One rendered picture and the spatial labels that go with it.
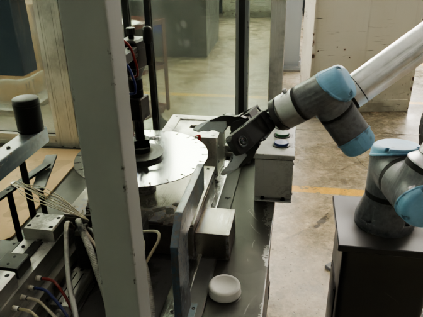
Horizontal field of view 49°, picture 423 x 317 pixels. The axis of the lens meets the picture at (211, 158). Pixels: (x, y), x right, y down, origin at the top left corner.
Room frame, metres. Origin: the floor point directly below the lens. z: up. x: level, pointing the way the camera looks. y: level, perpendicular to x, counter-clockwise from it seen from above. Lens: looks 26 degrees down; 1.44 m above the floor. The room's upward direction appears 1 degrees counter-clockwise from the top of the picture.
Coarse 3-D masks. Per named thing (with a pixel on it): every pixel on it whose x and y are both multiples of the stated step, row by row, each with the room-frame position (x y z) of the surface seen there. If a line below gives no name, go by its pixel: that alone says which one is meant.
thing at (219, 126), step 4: (208, 120) 0.98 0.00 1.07; (200, 124) 0.98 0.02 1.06; (204, 124) 0.98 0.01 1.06; (208, 124) 0.97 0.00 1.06; (212, 124) 0.97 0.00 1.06; (216, 124) 0.96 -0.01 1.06; (220, 124) 0.96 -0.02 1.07; (224, 124) 0.96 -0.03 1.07; (196, 128) 0.99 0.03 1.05; (200, 128) 0.98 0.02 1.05; (204, 128) 0.97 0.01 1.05; (208, 128) 0.97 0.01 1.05; (212, 128) 0.97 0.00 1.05; (216, 128) 0.96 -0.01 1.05; (220, 128) 0.96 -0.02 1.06; (224, 128) 0.96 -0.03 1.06; (220, 132) 0.96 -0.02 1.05
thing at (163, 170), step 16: (160, 144) 1.12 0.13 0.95; (176, 144) 1.12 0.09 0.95; (192, 144) 1.12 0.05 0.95; (80, 160) 1.03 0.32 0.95; (160, 160) 1.02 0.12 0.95; (176, 160) 1.02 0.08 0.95; (192, 160) 1.02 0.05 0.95; (144, 176) 0.94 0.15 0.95; (160, 176) 0.94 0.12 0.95; (176, 176) 0.94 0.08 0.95
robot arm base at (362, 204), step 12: (360, 204) 1.05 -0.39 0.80; (372, 204) 1.01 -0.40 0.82; (384, 204) 0.99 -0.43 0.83; (360, 216) 1.02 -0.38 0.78; (372, 216) 1.00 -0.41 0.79; (384, 216) 0.98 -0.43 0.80; (396, 216) 0.98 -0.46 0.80; (372, 228) 0.98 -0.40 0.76; (384, 228) 0.97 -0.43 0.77; (396, 228) 0.97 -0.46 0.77; (408, 228) 0.98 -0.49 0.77
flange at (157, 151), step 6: (150, 144) 1.10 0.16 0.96; (156, 144) 1.10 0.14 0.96; (138, 150) 1.03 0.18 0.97; (144, 150) 1.04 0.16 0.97; (150, 150) 1.05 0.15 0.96; (156, 150) 1.06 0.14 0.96; (162, 150) 1.06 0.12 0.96; (138, 156) 1.02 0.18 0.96; (144, 156) 1.02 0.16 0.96; (150, 156) 1.03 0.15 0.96; (156, 156) 1.03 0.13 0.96; (162, 156) 1.04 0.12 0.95; (138, 162) 1.00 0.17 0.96; (144, 162) 1.00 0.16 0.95; (150, 162) 1.01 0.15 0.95
